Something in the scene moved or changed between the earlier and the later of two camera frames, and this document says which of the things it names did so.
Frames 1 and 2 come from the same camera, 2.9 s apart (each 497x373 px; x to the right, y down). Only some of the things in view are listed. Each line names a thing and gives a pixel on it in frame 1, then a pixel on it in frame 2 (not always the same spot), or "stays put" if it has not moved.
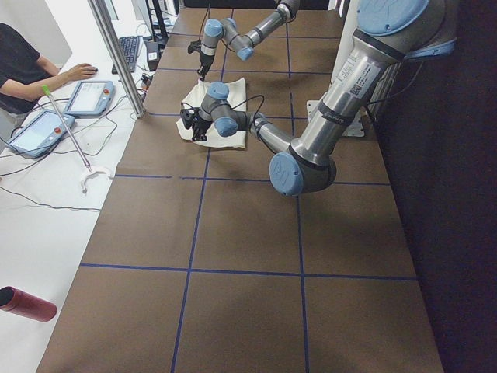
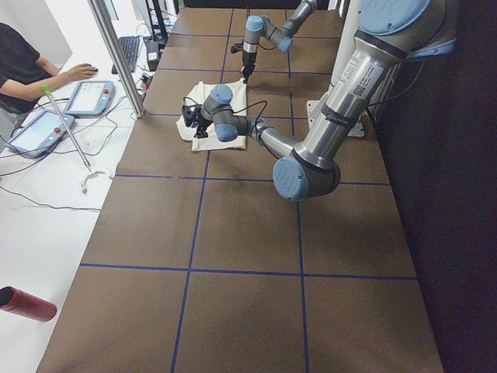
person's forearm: (33, 91) stays put
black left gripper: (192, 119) stays put
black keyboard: (130, 46) stays put
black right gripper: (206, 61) to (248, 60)
